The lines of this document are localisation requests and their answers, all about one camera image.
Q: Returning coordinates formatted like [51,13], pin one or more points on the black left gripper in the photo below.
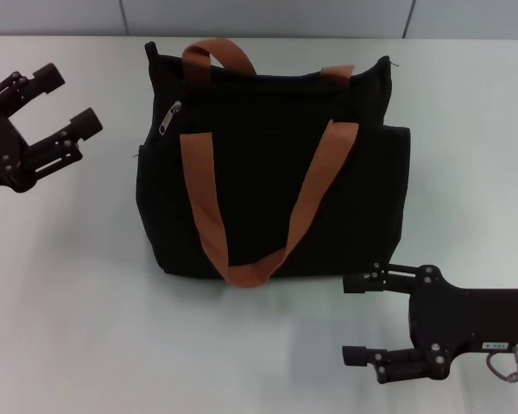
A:
[0,146]

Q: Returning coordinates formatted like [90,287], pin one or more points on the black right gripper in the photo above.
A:
[466,319]

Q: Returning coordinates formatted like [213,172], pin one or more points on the silver zipper pull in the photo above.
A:
[169,117]

